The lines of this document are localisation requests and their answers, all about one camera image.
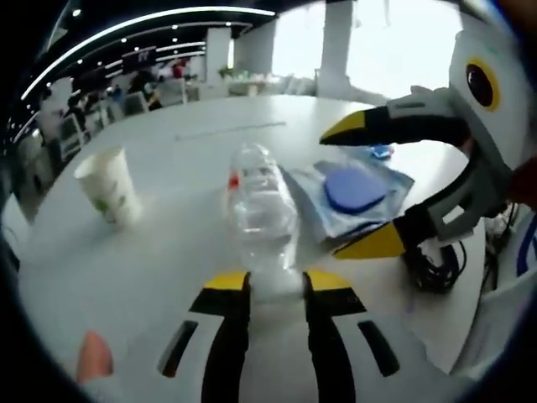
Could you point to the person's right hand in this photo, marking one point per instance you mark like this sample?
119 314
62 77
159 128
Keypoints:
524 180

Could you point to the light blue plastic packet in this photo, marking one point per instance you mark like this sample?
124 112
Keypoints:
308 197

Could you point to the white grey office chair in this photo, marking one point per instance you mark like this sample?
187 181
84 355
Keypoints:
135 103
73 134
176 92

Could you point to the long curved ceiling light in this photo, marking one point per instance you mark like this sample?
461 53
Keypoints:
210 11

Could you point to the blue tissue packet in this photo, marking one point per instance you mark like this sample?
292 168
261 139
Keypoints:
379 152

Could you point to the blue round pad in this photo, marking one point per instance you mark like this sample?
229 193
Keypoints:
352 191

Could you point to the white table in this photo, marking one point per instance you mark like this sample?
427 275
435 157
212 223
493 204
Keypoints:
168 252

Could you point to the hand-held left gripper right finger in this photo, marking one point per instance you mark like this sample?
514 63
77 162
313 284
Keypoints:
327 336

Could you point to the green potted plant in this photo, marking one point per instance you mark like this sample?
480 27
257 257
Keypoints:
226 73

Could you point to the clear plastic pouch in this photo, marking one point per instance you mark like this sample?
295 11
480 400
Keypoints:
394 184

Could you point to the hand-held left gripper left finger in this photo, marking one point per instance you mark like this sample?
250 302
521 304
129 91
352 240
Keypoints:
226 336

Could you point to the white paper cup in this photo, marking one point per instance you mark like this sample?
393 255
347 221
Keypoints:
111 189

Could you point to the clear plastic bottle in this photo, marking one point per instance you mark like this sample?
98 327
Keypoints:
262 210

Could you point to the group of ceiling spotlights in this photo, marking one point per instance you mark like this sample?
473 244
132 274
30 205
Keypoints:
76 12

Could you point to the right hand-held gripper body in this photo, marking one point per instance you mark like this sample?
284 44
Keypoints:
516 126

